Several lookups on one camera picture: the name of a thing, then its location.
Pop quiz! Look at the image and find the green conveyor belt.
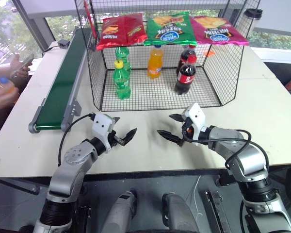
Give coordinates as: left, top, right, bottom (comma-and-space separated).
28, 26, 93, 133

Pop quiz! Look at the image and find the clear tumbler black lid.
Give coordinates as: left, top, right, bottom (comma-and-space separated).
240, 8, 264, 37

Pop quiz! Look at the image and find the grey smartphone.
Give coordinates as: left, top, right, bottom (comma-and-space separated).
9, 53, 35, 78

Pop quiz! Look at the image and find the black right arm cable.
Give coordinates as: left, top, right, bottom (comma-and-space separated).
181, 122, 270, 170

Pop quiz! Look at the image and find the orange bottle blue cap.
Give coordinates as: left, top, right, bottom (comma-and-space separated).
0, 76, 16, 95

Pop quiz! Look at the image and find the red chip bag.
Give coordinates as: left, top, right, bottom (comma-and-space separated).
96, 13, 148, 51

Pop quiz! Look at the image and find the grey rounded leg cover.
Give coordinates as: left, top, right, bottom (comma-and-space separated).
162, 193, 197, 233
100, 188, 138, 233

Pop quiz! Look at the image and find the green soda bottle yellow cap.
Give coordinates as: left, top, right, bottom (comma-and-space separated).
113, 60, 132, 100

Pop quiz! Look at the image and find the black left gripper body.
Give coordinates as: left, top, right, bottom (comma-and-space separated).
108, 130, 126, 147

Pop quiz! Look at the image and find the green chip bag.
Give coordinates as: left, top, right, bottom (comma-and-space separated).
144, 12, 198, 47

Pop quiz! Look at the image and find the thin white cable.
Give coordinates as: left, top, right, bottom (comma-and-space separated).
191, 174, 202, 219

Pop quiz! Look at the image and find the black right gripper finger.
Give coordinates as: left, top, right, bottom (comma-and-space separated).
169, 114, 185, 123
156, 130, 182, 144

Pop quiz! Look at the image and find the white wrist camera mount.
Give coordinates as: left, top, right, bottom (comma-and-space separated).
181, 102, 207, 146
91, 114, 116, 153

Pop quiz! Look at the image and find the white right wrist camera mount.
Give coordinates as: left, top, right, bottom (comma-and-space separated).
181, 102, 207, 146

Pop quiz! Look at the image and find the black metal bracket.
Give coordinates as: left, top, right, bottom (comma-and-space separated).
205, 190, 231, 233

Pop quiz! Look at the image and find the orange soda bottle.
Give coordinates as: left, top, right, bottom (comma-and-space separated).
147, 45, 164, 80

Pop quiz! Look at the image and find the cola bottle red cap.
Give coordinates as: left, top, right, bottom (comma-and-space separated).
174, 55, 197, 95
176, 45, 197, 75

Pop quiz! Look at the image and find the black wire mesh shelf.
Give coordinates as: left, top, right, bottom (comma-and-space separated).
74, 0, 261, 112

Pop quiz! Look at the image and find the black adapter cable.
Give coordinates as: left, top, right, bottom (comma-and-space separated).
41, 45, 60, 58

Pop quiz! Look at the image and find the person right hand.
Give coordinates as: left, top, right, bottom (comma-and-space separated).
0, 83, 20, 115

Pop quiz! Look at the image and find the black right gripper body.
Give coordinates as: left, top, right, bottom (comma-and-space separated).
178, 117, 194, 147

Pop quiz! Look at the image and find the person left hand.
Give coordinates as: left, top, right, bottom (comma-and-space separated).
9, 53, 31, 78

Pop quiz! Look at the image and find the pink chip bag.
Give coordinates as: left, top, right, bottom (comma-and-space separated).
190, 16, 250, 46

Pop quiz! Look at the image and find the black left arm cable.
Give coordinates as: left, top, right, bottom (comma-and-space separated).
57, 113, 96, 167

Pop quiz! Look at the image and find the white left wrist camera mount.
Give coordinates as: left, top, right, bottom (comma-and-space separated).
91, 114, 116, 153

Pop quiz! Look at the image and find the red metal bar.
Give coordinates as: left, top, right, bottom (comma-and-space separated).
83, 0, 97, 39

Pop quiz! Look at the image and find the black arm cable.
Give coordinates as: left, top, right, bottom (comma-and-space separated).
57, 113, 96, 167
181, 122, 270, 170

